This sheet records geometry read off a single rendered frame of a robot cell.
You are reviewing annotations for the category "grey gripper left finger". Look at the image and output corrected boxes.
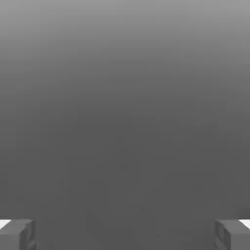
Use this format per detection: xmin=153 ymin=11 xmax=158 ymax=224
xmin=0 ymin=218 xmax=37 ymax=250

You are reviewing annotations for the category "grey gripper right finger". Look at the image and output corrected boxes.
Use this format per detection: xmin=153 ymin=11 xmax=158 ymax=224
xmin=214 ymin=218 xmax=250 ymax=250

